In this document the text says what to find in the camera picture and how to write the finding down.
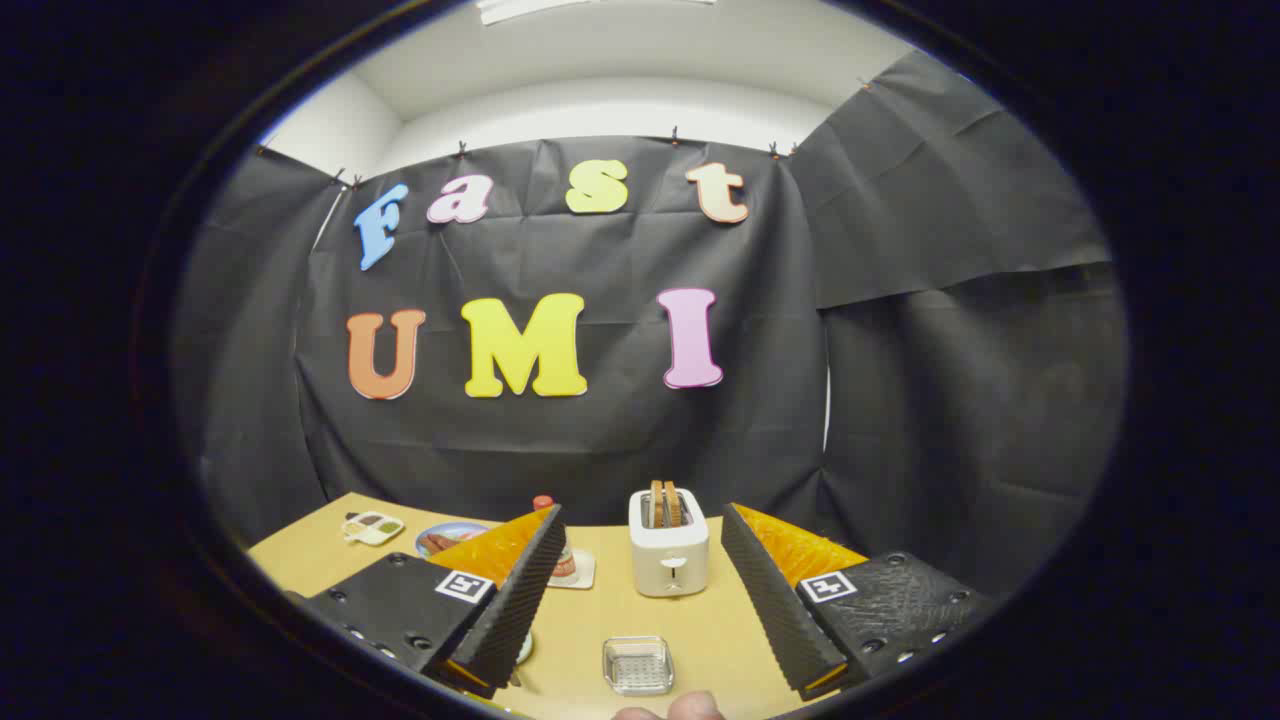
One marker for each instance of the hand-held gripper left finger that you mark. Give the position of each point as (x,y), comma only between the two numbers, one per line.
(520,610)

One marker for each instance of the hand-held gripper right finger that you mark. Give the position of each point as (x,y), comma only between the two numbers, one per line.
(775,610)

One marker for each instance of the light green plate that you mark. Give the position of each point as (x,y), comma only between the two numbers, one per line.
(525,650)

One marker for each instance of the white square coaster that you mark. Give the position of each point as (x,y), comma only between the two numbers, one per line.
(586,570)

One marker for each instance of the blue patterned plate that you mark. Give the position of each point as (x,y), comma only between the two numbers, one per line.
(455,529)

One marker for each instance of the brown meat pieces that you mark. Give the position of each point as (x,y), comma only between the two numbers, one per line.
(440,543)

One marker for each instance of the clear water bottle red cap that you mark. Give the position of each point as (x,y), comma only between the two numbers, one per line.
(543,503)

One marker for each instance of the white toaster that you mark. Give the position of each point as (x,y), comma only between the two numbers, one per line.
(668,560)

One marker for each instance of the silver perforated tray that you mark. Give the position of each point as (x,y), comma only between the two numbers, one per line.
(638,665)

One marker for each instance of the brown bread slice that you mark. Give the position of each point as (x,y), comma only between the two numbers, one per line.
(657,505)
(674,505)

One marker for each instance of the white divided sauce dish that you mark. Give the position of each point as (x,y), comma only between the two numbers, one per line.
(373,527)

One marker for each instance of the black backdrop cloth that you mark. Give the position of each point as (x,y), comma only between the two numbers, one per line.
(600,440)

